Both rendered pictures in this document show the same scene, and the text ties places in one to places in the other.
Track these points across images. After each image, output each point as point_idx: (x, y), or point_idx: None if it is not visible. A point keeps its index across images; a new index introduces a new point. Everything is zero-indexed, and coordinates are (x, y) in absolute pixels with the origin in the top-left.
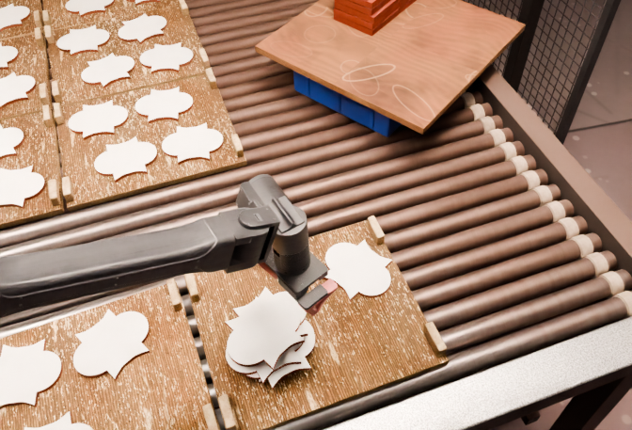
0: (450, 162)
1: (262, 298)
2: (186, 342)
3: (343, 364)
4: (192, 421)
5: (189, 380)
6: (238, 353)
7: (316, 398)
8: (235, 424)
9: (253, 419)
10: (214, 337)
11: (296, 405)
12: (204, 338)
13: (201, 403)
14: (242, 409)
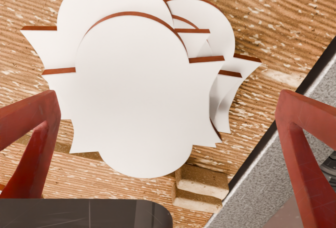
0: None
1: (53, 58)
2: (54, 160)
3: None
4: (170, 200)
5: (116, 181)
6: (148, 167)
7: (291, 69)
8: (228, 189)
9: (230, 152)
10: (70, 127)
11: (269, 99)
12: (62, 139)
13: (158, 184)
14: (207, 156)
